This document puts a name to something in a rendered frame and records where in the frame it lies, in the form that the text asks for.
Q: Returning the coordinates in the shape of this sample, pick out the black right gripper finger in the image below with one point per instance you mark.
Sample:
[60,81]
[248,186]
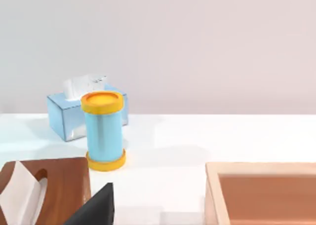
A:
[100,207]

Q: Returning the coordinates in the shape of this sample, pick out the brown wooden tissue box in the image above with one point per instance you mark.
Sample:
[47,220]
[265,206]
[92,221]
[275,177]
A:
[61,185]

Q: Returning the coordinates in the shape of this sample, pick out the blue and yellow canister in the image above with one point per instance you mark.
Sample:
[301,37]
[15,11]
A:
[105,133]

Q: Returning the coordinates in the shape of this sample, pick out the light blue tissue box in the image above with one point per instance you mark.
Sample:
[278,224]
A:
[64,116]

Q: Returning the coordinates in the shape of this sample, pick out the shallow salmon-coloured box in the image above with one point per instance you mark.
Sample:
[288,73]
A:
[266,195]

